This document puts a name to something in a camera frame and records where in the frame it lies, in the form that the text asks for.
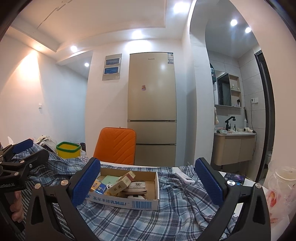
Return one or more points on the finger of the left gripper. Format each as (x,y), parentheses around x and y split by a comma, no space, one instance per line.
(11,150)
(30,162)

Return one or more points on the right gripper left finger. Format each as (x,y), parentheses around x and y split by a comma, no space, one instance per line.
(42,222)

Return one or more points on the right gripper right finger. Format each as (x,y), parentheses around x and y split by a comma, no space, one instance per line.
(253,222)

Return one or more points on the beige round cushion pad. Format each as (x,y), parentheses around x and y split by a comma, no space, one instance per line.
(137,184)

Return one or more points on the left hand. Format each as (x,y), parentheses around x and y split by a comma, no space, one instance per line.
(17,207)

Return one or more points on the pile of clothes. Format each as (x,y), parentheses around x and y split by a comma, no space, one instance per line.
(46,140)

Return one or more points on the yellow green-rimmed basket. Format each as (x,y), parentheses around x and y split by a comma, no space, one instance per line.
(68,150)

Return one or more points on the gold blue cigarette pack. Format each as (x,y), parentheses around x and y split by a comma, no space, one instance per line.
(98,187)

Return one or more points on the plastic bag with cup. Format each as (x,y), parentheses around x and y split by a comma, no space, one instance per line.
(280,196)

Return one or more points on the green pouch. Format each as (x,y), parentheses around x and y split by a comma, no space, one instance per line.
(109,180)

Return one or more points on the dark blue box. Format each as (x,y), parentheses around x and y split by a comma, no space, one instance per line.
(237,178)

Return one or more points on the white black small brush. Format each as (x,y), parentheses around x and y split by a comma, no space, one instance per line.
(140,197)

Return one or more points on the orange chair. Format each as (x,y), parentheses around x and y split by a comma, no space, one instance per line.
(116,145)

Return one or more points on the cardboard tray box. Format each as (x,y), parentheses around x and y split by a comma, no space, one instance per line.
(152,196)

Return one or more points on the bathroom vanity cabinet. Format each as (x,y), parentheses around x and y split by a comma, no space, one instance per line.
(232,148)

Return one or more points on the white remote control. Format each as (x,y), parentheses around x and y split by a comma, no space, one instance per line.
(185,178)

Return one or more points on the white hair dryer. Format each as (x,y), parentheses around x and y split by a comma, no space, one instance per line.
(248,130)

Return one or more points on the black faucet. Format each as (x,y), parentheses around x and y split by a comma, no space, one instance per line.
(228,125)

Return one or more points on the beige refrigerator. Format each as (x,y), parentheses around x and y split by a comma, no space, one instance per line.
(151,110)

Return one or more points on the mirror cabinet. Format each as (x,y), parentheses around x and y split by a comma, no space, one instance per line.
(227,90)

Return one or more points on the wall electrical panel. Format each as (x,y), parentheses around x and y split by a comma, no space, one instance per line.
(111,70)

